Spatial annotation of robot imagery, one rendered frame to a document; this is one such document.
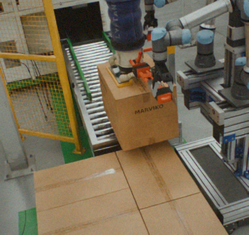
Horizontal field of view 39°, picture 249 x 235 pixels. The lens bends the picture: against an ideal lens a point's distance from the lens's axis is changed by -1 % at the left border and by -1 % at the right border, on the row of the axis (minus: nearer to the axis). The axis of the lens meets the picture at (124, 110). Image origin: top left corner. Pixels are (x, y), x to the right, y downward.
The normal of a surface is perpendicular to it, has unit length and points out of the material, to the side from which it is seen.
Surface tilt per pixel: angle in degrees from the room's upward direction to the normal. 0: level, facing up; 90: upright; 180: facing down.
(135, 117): 90
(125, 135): 90
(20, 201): 0
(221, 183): 0
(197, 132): 0
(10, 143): 90
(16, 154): 90
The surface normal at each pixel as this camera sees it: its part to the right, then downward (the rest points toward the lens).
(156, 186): -0.11, -0.85
